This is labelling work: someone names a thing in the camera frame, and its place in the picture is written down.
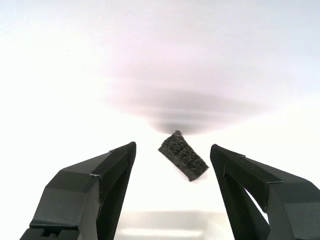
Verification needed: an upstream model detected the black foam box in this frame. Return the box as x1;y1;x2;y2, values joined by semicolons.
157;129;210;183

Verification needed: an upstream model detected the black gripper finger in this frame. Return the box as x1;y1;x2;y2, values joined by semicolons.
210;143;320;240
18;141;137;240

